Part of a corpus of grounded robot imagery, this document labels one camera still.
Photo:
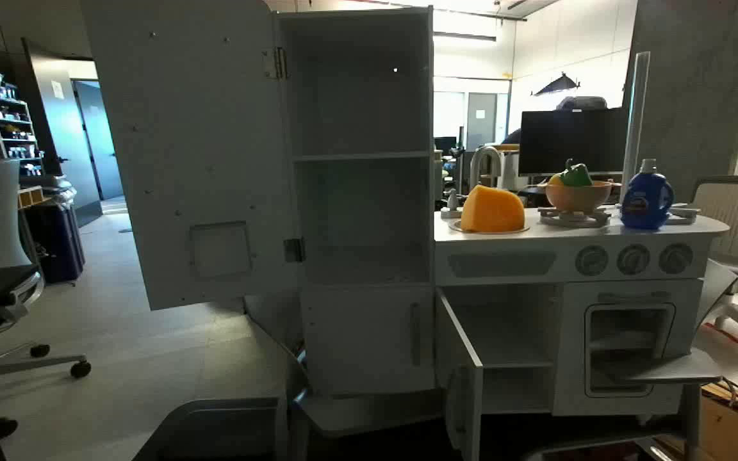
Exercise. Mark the blue detergent bottle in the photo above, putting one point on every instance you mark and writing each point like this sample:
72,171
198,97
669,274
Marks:
646,198

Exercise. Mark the small lower cabinet door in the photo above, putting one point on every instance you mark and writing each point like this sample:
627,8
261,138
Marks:
460,373

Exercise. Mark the white toy kitchen cabinet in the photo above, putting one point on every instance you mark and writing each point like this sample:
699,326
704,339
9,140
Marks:
548,306

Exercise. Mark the tall white cabinet door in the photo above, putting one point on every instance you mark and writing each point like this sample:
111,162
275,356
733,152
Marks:
198,125

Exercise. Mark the toy oven door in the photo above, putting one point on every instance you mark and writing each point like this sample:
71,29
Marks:
688,367

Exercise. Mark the grey toy faucet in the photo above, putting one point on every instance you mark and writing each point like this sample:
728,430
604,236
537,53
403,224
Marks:
474,166

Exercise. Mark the grey toy stove burner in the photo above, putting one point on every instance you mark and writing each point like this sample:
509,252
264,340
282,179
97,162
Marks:
551,215

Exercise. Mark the black computer monitor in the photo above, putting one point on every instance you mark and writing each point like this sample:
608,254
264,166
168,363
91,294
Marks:
550,138

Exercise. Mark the tan bowl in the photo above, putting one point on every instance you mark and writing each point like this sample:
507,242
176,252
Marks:
582,198

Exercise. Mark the green toy pepper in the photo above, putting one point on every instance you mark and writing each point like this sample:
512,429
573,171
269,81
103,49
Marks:
574,175

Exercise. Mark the cardboard box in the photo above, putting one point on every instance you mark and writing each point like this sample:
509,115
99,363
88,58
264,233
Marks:
718,423

